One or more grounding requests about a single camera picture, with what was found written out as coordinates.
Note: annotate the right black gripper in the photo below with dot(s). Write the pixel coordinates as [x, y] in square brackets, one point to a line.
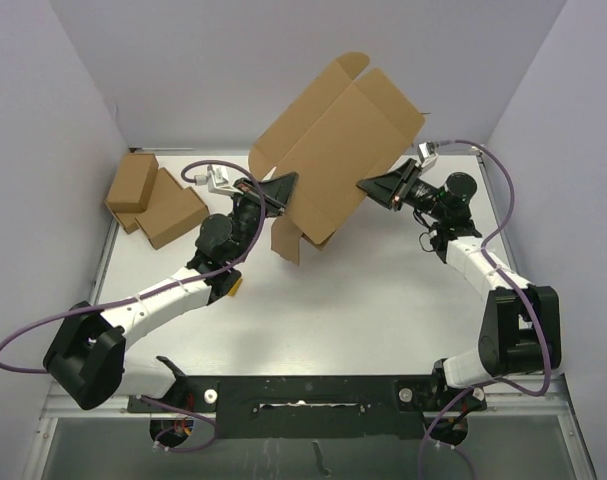
[391, 190]

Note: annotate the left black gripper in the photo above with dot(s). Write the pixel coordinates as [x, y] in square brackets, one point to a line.
[276, 192]

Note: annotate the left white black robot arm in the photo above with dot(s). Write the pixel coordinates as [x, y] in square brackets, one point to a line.
[87, 356]

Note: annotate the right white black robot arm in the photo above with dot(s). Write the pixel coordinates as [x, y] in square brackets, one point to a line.
[520, 328]

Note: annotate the yellow foam cylinder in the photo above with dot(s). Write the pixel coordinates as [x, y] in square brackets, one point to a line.
[235, 287]

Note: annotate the flat cardboard piece underneath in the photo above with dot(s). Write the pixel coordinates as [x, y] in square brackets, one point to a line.
[165, 186]

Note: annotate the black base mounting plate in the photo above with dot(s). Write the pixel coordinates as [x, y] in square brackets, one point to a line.
[323, 407]

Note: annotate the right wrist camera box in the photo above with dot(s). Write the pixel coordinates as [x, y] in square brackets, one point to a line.
[427, 155]

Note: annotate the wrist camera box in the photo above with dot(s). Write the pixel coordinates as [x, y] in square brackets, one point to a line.
[427, 155]
[216, 179]

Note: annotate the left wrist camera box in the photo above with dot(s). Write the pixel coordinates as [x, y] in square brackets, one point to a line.
[216, 179]

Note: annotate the aluminium frame rail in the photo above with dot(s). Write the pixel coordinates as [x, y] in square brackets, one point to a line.
[58, 406]

